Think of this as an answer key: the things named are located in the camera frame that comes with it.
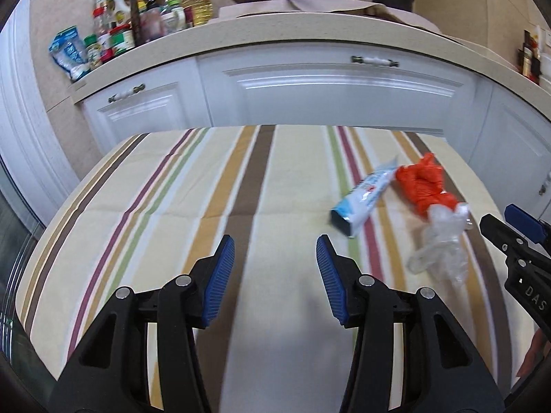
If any clear plastic bag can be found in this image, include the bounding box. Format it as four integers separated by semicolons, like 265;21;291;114
407;202;475;287

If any glass sliding door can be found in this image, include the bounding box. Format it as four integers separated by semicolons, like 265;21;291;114
0;155;46;363

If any orange plastic bag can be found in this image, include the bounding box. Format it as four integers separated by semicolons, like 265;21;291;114
395;152;459;218

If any narrow door handle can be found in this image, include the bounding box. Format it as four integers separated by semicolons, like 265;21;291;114
107;84;146;103

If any white corner cabinet door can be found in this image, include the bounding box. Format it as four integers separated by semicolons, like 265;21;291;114
471;81;551;242

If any wide drawer handle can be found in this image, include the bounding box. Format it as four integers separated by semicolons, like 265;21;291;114
351;55;400;68

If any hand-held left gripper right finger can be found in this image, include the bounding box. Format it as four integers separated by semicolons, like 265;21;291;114
315;233;506;413

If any blue white food packet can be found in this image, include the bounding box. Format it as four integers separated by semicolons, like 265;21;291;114
49;26;92;83

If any person's right hand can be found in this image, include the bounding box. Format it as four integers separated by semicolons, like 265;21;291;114
517;328;550;378

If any striped tablecloth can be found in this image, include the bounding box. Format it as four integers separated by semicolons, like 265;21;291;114
15;125;539;413

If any group of condiment bottles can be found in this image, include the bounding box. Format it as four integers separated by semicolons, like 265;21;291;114
84;0;194;70

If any dark glass bottle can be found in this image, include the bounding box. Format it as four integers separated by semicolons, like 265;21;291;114
522;30;535;76

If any white door frame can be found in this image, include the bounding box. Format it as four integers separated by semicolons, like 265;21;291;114
0;0;109;234

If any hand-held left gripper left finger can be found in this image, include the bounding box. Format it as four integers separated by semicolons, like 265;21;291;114
49;234;237;413

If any blue white toothpaste tube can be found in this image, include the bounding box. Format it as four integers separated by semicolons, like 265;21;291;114
330;158;399;239

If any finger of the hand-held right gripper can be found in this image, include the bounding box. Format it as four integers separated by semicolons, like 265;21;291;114
505;204;544;244
479;214;528;263

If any narrow white cabinet door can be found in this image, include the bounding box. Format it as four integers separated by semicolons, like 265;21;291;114
82;58;212;156

